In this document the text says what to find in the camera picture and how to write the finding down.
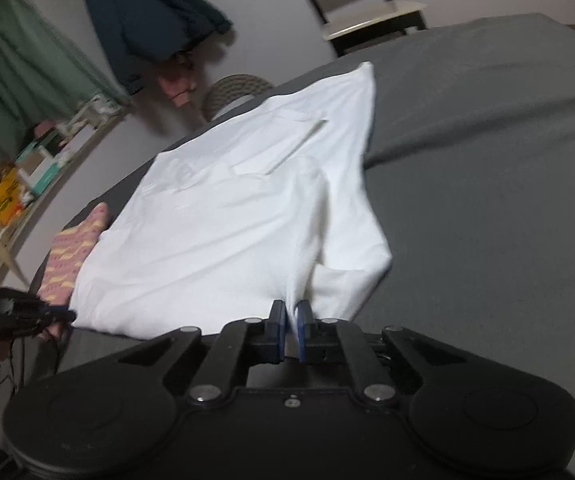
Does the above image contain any white sweatshirt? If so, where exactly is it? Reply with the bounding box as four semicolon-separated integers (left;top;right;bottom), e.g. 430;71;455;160
71;62;391;339

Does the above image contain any grey bumpy round stool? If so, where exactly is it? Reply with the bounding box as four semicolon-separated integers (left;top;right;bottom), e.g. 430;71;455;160
201;74;274;122

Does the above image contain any dark teal hanging jacket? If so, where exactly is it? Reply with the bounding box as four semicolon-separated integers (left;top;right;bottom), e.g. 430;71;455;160
85;0;232;96

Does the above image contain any teal and white box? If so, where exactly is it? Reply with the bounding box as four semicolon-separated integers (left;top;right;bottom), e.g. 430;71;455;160
15;130;72;197

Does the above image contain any green curtain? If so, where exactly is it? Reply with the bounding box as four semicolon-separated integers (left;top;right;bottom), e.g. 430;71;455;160
0;0;128;162

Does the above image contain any cream and black wooden chair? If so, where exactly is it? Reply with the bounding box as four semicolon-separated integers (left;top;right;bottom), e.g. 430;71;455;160
308;0;427;58

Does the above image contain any person's left hand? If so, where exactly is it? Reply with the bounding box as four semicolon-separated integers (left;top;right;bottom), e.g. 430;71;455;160
0;320;66;361

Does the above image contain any pink hanging garment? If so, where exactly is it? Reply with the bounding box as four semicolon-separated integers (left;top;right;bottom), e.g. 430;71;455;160
156;54;198;108

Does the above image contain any yellow cardboard box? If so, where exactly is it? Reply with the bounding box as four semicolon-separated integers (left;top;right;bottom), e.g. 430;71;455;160
0;169;24;228

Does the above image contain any pink striped folded sweater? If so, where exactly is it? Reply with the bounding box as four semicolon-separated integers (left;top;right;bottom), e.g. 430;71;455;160
38;203;110;306

